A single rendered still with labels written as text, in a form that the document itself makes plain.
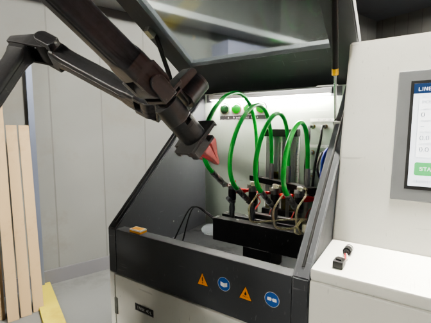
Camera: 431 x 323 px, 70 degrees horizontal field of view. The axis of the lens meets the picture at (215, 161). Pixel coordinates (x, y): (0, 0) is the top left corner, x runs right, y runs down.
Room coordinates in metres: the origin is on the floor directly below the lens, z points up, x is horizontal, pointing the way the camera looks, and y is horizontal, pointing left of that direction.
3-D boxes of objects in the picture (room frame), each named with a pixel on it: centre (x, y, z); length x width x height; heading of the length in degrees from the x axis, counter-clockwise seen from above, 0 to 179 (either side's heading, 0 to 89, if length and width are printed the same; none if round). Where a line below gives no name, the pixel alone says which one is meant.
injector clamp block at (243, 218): (1.00, -0.16, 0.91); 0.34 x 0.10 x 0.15; 57
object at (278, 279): (0.87, 0.07, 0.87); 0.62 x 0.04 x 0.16; 57
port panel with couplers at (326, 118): (1.16, -0.40, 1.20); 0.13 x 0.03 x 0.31; 57
